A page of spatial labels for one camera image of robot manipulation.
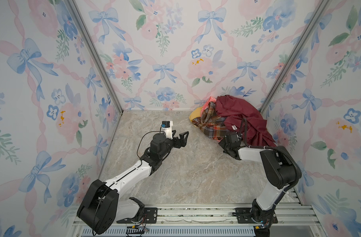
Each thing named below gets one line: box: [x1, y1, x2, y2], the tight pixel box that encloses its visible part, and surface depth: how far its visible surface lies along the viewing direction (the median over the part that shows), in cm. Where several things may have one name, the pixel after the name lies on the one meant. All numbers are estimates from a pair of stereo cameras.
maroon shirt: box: [215, 94, 276, 147], surface depth 102 cm
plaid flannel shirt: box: [191, 101, 230, 141], surface depth 102 cm
